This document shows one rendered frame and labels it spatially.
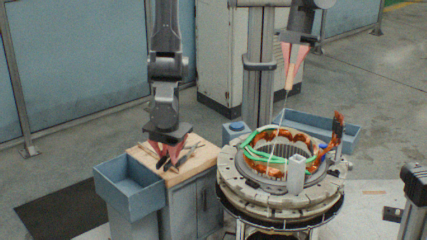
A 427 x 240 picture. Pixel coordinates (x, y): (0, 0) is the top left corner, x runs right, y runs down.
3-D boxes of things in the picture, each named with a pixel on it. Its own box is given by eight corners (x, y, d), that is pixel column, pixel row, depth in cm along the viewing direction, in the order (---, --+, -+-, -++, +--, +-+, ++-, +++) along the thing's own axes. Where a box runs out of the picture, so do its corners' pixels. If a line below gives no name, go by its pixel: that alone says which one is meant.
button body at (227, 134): (248, 197, 159) (251, 131, 147) (228, 201, 157) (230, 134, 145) (240, 185, 165) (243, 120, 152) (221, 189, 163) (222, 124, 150)
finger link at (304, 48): (302, 80, 105) (311, 37, 104) (271, 74, 107) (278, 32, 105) (304, 78, 112) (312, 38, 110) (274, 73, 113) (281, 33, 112)
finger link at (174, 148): (175, 173, 111) (174, 139, 107) (149, 166, 114) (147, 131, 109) (189, 159, 117) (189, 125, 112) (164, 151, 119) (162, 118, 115)
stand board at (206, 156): (168, 188, 120) (167, 181, 119) (126, 157, 132) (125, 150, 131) (226, 159, 132) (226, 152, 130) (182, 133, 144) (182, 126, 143)
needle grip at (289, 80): (291, 90, 109) (295, 63, 108) (283, 89, 109) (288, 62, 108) (291, 89, 110) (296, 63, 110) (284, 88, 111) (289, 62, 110)
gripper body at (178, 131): (180, 145, 107) (179, 116, 103) (141, 134, 111) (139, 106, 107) (194, 131, 112) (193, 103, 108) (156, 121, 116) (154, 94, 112)
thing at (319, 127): (349, 202, 157) (362, 126, 143) (339, 221, 148) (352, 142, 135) (278, 180, 167) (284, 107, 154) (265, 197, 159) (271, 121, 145)
